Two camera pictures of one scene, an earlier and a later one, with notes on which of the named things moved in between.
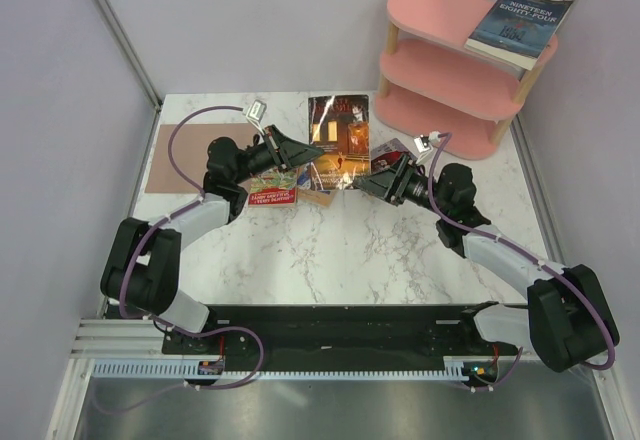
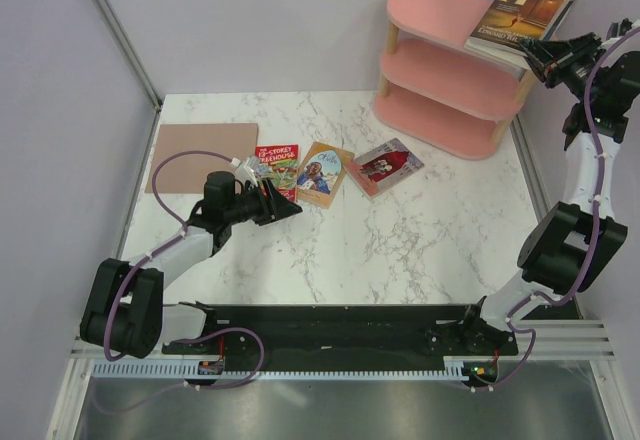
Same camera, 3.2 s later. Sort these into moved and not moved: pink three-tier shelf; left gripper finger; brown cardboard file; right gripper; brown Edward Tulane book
Moved: brown Edward Tulane book; left gripper finger; right gripper
Not moved: pink three-tier shelf; brown cardboard file
